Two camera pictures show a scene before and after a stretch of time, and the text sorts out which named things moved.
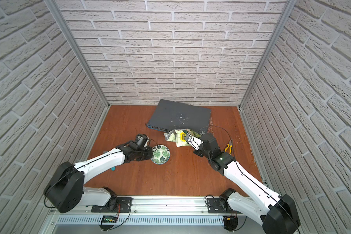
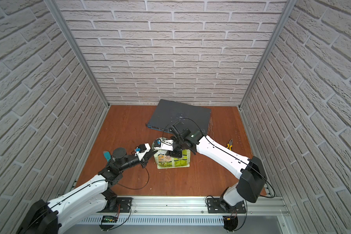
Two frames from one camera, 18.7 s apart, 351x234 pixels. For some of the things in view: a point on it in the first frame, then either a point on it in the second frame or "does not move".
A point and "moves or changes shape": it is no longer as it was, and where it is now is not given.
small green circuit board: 109,219 does not move
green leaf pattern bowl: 161,154 to 160,151
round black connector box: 230,223 does not move
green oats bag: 178,136 moves or changes shape
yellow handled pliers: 230,145 does not move
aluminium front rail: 131,205 does not move
